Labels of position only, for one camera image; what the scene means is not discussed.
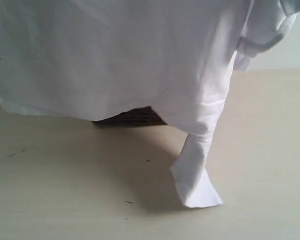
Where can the brown wicker basket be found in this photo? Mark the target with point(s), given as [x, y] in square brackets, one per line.
[138, 117]

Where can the white t-shirt with red lettering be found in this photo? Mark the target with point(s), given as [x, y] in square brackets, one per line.
[94, 59]

